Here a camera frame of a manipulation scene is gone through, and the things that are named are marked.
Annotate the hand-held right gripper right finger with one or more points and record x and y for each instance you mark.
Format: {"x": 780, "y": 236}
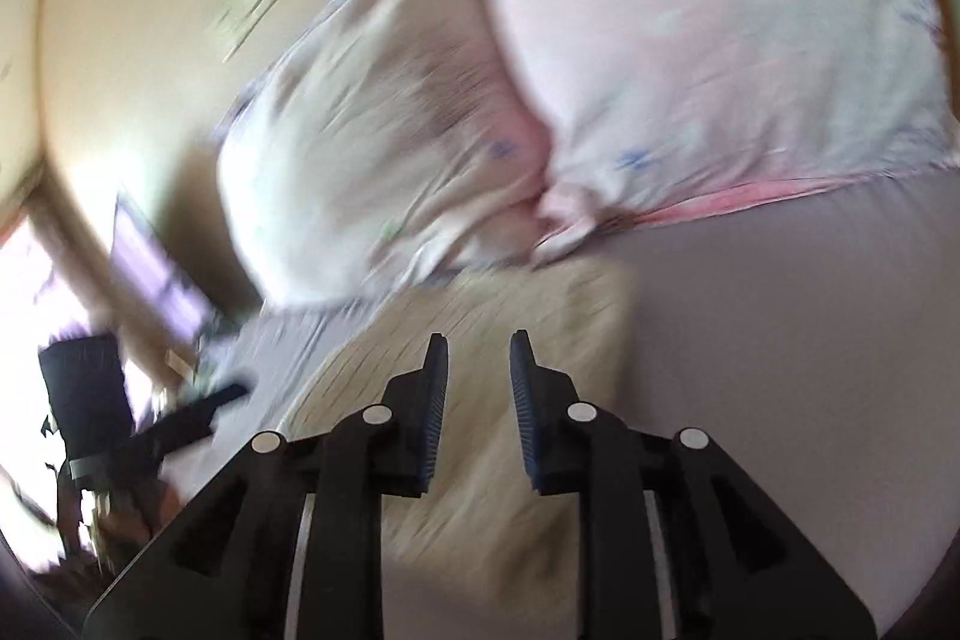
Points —
{"x": 525, "y": 430}

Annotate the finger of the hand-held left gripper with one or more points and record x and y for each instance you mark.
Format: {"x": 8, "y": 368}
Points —
{"x": 202, "y": 415}

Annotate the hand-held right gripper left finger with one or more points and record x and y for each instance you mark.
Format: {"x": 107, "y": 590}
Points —
{"x": 430, "y": 430}

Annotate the beige ribbed garment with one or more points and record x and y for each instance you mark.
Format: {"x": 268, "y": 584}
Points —
{"x": 487, "y": 310}

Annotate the flat screen monitor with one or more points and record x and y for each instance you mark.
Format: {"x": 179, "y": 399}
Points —
{"x": 157, "y": 272}

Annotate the grey bed sheet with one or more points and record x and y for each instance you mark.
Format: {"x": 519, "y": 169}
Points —
{"x": 750, "y": 325}

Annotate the white floral pillow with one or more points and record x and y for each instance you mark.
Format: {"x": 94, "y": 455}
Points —
{"x": 360, "y": 145}
{"x": 675, "y": 48}

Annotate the wall switch plate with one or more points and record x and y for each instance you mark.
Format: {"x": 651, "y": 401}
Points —
{"x": 247, "y": 6}

